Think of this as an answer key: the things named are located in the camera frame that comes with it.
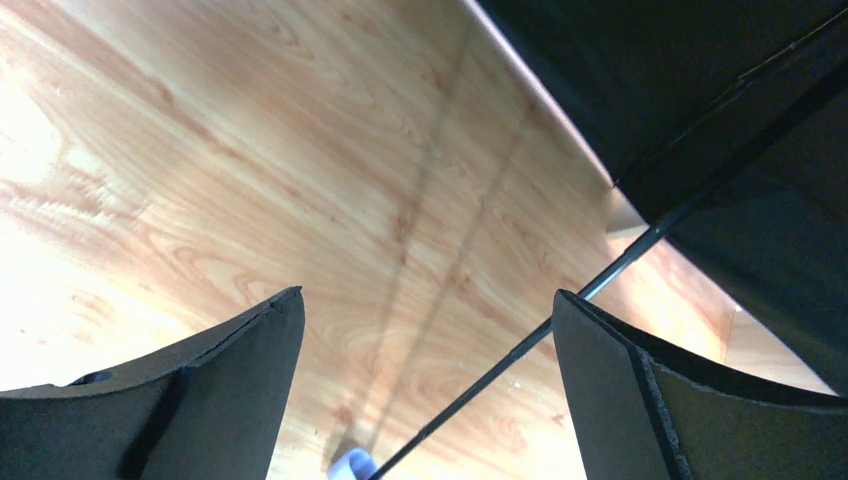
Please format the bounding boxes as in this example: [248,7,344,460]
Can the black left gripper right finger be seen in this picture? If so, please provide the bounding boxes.
[552,290,847,479]

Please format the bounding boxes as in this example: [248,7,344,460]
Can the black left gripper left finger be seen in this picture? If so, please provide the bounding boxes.
[1,287,305,479]

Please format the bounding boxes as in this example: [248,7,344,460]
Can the lavender folding umbrella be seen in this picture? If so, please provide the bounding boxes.
[329,0,848,480]

